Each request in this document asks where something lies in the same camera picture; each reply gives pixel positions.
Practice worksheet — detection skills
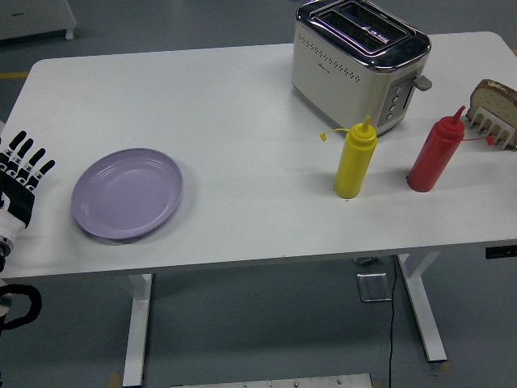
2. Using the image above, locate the yellow squeeze bottle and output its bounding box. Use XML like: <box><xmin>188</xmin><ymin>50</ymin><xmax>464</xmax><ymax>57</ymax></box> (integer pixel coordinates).
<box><xmin>318</xmin><ymin>116</ymin><xmax>379</xmax><ymax>200</ymax></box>

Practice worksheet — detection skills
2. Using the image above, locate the purple plate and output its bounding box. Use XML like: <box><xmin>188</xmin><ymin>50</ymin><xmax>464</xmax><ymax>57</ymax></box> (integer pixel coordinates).
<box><xmin>71</xmin><ymin>147</ymin><xmax>185</xmax><ymax>240</ymax></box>

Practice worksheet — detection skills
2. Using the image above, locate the silver floor socket box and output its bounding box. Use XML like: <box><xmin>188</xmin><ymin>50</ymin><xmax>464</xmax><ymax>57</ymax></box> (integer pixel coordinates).
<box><xmin>356</xmin><ymin>272</ymin><xmax>393</xmax><ymax>303</ymax></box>

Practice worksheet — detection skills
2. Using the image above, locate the red squeeze bottle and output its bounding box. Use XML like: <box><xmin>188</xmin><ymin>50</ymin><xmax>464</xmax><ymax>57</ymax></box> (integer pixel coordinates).
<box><xmin>406</xmin><ymin>105</ymin><xmax>496</xmax><ymax>193</ymax></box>

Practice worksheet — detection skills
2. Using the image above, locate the black floor cable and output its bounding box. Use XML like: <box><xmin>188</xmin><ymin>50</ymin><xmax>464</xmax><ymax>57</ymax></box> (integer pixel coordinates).
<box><xmin>385</xmin><ymin>255</ymin><xmax>399</xmax><ymax>388</ymax></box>

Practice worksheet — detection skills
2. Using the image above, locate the black table control panel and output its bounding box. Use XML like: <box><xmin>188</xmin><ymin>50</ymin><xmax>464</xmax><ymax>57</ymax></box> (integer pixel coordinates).
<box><xmin>485</xmin><ymin>245</ymin><xmax>517</xmax><ymax>259</ymax></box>

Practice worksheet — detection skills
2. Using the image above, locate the bread slice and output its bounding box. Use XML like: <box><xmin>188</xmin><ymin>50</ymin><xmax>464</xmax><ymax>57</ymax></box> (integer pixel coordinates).
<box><xmin>469</xmin><ymin>78</ymin><xmax>517</xmax><ymax>149</ymax></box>

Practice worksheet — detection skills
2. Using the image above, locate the white table leg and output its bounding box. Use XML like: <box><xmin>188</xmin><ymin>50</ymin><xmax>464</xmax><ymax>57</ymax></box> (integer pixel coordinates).
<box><xmin>396</xmin><ymin>252</ymin><xmax>448</xmax><ymax>363</ymax></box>
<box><xmin>121</xmin><ymin>273</ymin><xmax>154</xmax><ymax>387</ymax></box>

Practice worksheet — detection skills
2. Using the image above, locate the silver bread rack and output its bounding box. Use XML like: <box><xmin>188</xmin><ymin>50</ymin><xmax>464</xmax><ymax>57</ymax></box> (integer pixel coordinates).
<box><xmin>464</xmin><ymin>105</ymin><xmax>517</xmax><ymax>153</ymax></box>

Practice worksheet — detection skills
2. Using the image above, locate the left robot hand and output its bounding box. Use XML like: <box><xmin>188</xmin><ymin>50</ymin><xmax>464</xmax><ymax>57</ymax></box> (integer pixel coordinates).
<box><xmin>0</xmin><ymin>128</ymin><xmax>57</xmax><ymax>243</ymax></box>

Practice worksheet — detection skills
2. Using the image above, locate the cream and chrome toaster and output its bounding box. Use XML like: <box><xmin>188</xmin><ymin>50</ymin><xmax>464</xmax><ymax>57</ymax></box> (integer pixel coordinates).
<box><xmin>291</xmin><ymin>0</ymin><xmax>433</xmax><ymax>137</ymax></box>

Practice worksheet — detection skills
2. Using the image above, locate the white cabinet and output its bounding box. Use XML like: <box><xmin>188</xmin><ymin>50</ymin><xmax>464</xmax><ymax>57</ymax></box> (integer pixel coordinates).
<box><xmin>0</xmin><ymin>0</ymin><xmax>77</xmax><ymax>41</ymax></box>

